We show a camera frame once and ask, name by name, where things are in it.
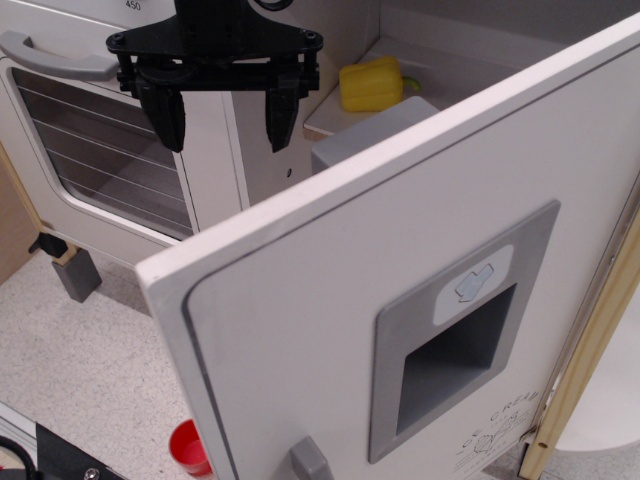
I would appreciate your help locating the grey kitchen leg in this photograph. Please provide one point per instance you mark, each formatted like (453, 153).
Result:
(79, 276)

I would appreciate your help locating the light wooden side post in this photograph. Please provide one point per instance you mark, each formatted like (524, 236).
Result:
(610, 305)

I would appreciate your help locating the grey fridge door handle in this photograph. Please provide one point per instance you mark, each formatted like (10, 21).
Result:
(308, 462)

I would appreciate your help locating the red plastic cup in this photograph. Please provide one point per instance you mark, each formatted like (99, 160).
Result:
(186, 449)

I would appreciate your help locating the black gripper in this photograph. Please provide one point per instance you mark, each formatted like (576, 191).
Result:
(217, 46)

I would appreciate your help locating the white toy oven door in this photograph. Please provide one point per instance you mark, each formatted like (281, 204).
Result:
(91, 165)

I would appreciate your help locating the grey oven door handle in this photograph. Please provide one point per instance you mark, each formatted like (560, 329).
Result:
(19, 48)

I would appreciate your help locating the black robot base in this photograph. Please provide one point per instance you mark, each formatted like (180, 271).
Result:
(38, 453)

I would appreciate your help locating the yellow toy bell pepper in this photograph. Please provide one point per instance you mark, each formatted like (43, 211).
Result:
(374, 86)

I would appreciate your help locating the white toy fridge door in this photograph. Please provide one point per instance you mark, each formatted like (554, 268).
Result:
(409, 307)

